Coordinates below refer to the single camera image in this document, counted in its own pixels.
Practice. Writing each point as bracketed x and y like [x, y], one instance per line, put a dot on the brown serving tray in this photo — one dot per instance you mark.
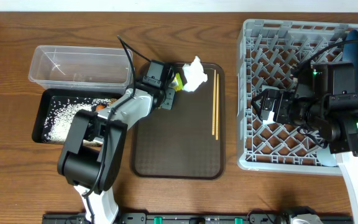
[178, 143]

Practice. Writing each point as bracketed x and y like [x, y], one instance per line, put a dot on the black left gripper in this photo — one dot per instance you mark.
[169, 106]

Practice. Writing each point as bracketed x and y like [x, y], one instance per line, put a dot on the brown food scrap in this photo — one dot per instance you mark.
[113, 100]

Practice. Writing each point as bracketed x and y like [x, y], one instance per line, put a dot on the black tray bin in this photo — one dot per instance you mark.
[46, 100]

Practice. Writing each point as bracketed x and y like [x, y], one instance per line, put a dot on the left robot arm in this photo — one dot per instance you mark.
[92, 152]

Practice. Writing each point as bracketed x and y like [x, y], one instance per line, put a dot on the light blue rice bowl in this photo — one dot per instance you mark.
[269, 119]

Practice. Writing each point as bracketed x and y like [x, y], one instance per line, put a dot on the yellow green snack wrapper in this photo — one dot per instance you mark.
[177, 83]

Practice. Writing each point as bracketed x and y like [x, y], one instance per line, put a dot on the white napkin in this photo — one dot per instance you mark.
[194, 75]

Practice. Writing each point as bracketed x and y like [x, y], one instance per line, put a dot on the clear plastic bin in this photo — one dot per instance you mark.
[81, 68]

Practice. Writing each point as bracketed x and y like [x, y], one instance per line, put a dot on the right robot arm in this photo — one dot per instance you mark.
[325, 100]

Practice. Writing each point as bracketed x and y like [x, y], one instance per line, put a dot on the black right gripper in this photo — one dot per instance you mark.
[283, 99]

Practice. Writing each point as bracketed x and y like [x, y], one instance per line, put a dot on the grey plastic dishwasher rack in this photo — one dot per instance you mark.
[266, 51]

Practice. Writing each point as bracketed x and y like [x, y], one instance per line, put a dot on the wooden chopstick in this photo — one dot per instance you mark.
[214, 104]
[217, 107]

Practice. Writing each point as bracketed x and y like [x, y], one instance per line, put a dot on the orange carrot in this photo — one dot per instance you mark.
[100, 107]

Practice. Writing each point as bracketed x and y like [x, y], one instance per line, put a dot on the pile of white rice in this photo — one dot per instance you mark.
[60, 115]

